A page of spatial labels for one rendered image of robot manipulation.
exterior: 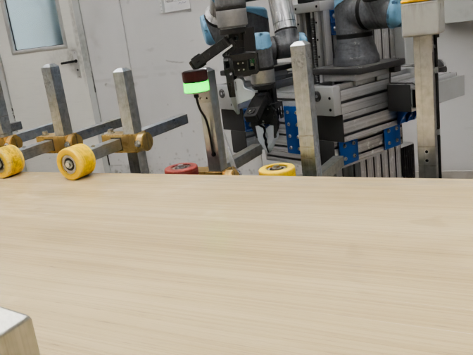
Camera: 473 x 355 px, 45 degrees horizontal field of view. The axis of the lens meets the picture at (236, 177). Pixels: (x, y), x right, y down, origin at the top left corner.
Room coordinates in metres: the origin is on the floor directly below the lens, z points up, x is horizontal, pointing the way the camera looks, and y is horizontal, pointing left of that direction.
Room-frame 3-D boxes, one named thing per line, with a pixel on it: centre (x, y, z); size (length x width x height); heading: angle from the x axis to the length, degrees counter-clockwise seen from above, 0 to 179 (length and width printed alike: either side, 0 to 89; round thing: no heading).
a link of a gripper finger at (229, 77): (1.43, -0.02, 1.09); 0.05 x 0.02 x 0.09; 171
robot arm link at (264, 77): (1.76, -0.12, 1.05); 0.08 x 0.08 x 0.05
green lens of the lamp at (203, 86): (1.35, 0.07, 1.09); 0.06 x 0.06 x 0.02
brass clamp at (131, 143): (1.53, 0.28, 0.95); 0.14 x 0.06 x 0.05; 61
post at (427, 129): (1.14, -0.40, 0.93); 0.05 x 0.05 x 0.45; 61
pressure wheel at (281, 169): (1.20, -0.09, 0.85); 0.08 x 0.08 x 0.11
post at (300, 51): (1.27, -0.17, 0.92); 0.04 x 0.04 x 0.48; 61
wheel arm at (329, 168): (1.37, -0.19, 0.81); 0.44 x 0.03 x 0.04; 151
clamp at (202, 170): (1.40, 0.06, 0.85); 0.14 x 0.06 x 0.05; 61
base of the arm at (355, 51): (1.90, -0.44, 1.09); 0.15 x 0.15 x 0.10
